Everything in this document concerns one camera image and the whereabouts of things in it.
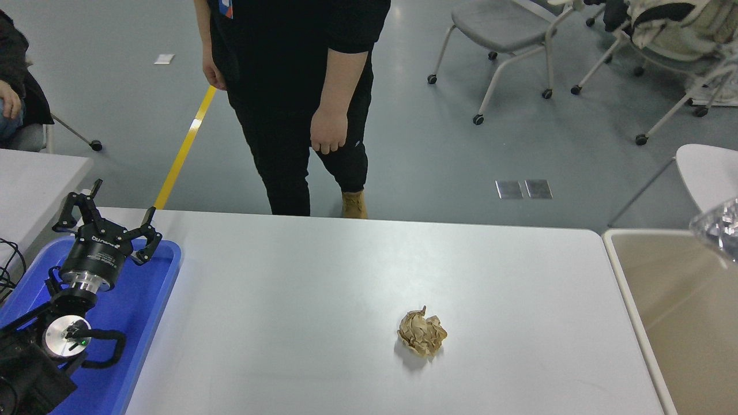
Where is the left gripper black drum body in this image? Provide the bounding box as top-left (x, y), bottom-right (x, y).
top-left (59, 224), bottom-right (135, 282)

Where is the tan paper ball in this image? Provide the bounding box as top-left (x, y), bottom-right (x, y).
top-left (397, 305), bottom-right (448, 358)

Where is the silver foil tray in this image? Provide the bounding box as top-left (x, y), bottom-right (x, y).
top-left (689, 196), bottom-right (738, 265)

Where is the seated person's hand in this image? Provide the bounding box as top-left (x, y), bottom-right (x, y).
top-left (0, 80), bottom-right (22, 120)

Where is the standing person's right hand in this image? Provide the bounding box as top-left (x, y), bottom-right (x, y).
top-left (201, 52), bottom-right (227, 92)

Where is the standing person's left hand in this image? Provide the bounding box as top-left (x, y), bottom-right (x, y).
top-left (310, 110), bottom-right (349, 156)

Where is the white side table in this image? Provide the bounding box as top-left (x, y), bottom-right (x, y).
top-left (0, 148), bottom-right (95, 269)

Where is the grey wheeled chair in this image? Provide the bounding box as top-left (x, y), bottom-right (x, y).
top-left (9, 112), bottom-right (103, 154)

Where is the blue plastic tray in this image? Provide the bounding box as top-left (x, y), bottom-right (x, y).
top-left (0, 235), bottom-right (183, 415)

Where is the yellow floor tape line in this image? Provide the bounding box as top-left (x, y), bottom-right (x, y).
top-left (153, 85), bottom-right (219, 209)

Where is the seated person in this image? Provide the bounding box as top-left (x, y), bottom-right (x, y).
top-left (0, 12), bottom-right (55, 145)

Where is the standing person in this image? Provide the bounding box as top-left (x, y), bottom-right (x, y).
top-left (193, 0), bottom-right (391, 220)

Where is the empty grey white-framed chair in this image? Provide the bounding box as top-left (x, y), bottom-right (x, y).
top-left (428, 0), bottom-right (577, 126)

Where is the large pale plastic bin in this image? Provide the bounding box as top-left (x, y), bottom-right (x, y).
top-left (601, 229), bottom-right (738, 415)

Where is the white-framed chair holding jacket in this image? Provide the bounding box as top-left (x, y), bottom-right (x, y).
top-left (570, 0), bottom-right (738, 146)

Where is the white rounded table with leg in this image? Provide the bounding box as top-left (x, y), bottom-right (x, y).
top-left (607, 144), bottom-right (738, 231)

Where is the cream jacket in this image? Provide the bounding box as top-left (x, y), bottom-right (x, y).
top-left (626, 0), bottom-right (738, 58)

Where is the white patterned cloth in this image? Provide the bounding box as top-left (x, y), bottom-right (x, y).
top-left (692, 63), bottom-right (738, 107)

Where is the black cable loop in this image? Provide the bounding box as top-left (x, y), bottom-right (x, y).
top-left (0, 238), bottom-right (27, 303)

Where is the white chair frame with casters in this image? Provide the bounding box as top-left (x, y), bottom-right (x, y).
top-left (583, 0), bottom-right (615, 65)

